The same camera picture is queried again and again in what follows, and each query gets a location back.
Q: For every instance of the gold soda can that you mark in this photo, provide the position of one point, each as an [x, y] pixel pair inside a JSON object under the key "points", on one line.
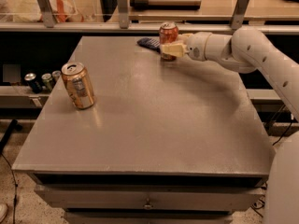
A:
{"points": [[78, 85]]}

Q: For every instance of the right metal rail bracket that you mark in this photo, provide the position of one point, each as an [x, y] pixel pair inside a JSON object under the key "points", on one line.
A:
{"points": [[239, 14]]}

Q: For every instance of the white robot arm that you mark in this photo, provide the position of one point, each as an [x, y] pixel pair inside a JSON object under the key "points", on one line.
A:
{"points": [[245, 51]]}

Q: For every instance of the dark blue rxbar wrapper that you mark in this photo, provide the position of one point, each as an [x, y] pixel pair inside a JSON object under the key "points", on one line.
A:
{"points": [[149, 43]]}

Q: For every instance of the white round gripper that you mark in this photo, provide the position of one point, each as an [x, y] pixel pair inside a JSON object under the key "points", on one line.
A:
{"points": [[194, 47]]}

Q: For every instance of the green shelf can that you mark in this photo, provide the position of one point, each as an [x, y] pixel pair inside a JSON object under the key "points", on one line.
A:
{"points": [[48, 81]]}

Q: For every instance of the dark blue shelf can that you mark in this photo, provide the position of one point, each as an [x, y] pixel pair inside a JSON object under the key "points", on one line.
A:
{"points": [[33, 82]]}

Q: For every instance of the metal drawer handle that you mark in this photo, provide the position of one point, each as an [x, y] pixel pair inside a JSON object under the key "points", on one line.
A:
{"points": [[148, 205]]}

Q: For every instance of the left metal rail bracket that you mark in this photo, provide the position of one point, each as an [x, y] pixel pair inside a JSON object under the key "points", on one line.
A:
{"points": [[48, 18]]}

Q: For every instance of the middle metal rail bracket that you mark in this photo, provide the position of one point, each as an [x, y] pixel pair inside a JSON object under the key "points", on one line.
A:
{"points": [[123, 13]]}

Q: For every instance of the red coke can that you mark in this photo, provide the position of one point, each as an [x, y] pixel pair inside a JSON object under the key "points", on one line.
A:
{"points": [[168, 32]]}

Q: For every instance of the metal rail bracket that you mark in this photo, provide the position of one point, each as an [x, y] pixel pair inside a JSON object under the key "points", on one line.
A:
{"points": [[239, 14], [48, 18], [123, 13]]}

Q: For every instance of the silver shelf can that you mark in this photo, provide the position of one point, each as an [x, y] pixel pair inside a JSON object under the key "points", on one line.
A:
{"points": [[56, 74]]}

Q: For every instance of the grey cabinet drawer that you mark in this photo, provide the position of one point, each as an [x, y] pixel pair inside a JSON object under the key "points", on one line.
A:
{"points": [[162, 198]]}

